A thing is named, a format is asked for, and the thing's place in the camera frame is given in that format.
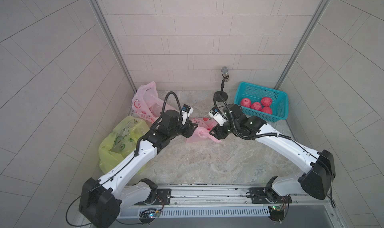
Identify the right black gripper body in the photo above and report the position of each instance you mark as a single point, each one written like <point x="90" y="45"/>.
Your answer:
<point x="228" y="127"/>

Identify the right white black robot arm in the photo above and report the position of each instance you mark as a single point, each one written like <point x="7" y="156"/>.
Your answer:
<point x="317" y="168"/>

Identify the left circuit board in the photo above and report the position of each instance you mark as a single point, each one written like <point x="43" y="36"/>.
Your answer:
<point x="149" y="215"/>

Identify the microphone on black stand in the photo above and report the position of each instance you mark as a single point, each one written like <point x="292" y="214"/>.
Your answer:
<point x="221" y="95"/>

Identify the plain pink plastic bag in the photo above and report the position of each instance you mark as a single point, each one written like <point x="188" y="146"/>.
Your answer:
<point x="205" y="125"/>

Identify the yellow-green plastic bag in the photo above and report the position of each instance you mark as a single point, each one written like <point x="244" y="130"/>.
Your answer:
<point x="121" y="142"/>

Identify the pink strawberry print plastic bag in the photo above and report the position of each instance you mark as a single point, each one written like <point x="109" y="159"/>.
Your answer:
<point x="146" y="103"/>

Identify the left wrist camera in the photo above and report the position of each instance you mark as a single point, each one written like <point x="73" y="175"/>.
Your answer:
<point x="187" y="111"/>

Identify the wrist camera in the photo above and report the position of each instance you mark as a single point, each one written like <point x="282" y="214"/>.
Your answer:
<point x="187" y="111"/>
<point x="217" y="116"/>

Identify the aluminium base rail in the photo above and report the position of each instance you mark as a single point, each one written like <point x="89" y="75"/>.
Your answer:
<point x="201" y="196"/>

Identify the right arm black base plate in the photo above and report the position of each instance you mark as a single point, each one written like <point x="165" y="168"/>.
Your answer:
<point x="255" y="195"/>

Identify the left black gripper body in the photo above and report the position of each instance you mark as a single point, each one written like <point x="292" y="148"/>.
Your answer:
<point x="178" y="129"/>

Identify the circuit board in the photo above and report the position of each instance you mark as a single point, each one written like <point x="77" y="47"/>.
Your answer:
<point x="149" y="215"/>
<point x="277" y="213"/>

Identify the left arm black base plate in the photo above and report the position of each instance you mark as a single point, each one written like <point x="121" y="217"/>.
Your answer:
<point x="164" y="194"/>

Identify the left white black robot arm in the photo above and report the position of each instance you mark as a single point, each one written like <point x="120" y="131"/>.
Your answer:
<point x="102" y="200"/>

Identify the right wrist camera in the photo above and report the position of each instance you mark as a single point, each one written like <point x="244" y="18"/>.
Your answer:
<point x="217" y="116"/>

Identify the right circuit board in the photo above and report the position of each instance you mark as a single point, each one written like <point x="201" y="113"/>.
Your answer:
<point x="277" y="213"/>

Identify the teal plastic basket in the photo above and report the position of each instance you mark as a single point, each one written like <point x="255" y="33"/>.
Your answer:
<point x="255" y="93"/>

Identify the red apple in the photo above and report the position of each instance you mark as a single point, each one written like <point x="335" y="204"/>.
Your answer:
<point x="267" y="110"/>
<point x="256" y="106"/>
<point x="246" y="102"/>
<point x="266" y="101"/>

